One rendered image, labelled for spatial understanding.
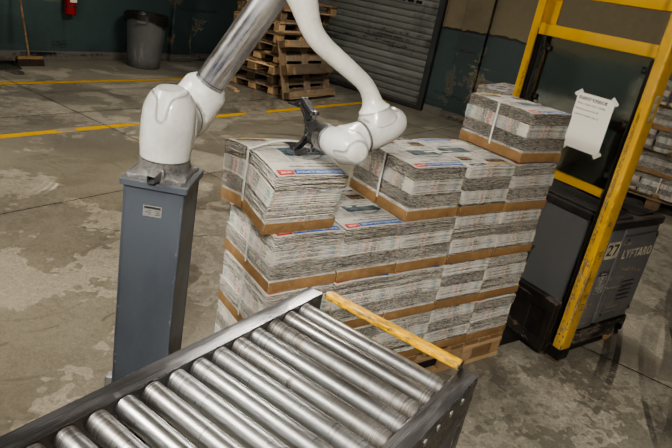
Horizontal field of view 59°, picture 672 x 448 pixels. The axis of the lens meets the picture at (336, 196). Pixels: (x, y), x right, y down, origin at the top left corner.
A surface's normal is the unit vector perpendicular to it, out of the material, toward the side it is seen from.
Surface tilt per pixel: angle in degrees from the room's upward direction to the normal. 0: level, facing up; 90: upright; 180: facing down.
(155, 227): 90
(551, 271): 90
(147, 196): 90
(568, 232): 90
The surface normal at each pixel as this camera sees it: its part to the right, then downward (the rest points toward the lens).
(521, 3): -0.58, 0.18
